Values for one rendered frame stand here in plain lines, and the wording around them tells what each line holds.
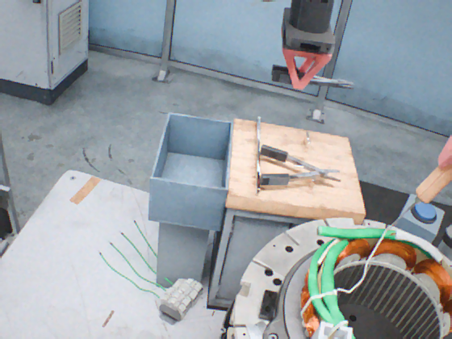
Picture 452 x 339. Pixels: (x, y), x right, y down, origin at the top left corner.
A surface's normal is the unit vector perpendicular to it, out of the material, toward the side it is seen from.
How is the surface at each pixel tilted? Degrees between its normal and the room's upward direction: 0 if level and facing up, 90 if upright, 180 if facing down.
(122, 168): 0
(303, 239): 0
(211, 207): 90
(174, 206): 90
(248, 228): 90
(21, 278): 0
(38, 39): 90
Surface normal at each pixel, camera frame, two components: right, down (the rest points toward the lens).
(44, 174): 0.14, -0.76
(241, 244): -0.06, 0.63
